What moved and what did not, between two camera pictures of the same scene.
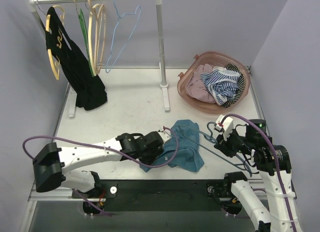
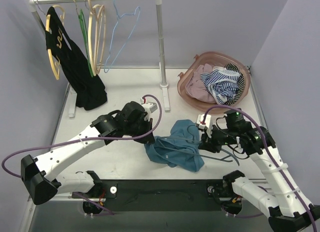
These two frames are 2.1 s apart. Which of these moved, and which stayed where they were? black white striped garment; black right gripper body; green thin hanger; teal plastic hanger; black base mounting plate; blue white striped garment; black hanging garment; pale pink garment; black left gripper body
Moved: black right gripper body; black left gripper body; teal plastic hanger
Stayed: black white striped garment; black hanging garment; blue white striped garment; pale pink garment; black base mounting plate; green thin hanger
